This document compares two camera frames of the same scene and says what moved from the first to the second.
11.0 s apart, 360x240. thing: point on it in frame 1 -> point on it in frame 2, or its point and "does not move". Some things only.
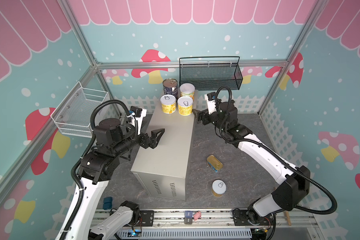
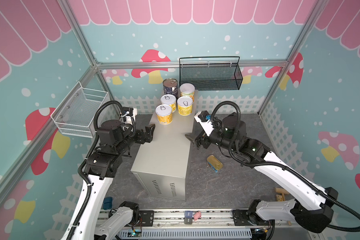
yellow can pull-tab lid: x=185 y=105 does not move
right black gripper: x=205 y=116 -> x=202 y=141
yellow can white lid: x=187 y=89 does not move
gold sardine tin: x=214 y=163 does not move
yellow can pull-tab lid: x=168 y=103 does not move
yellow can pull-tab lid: x=218 y=188 -> x=164 y=113
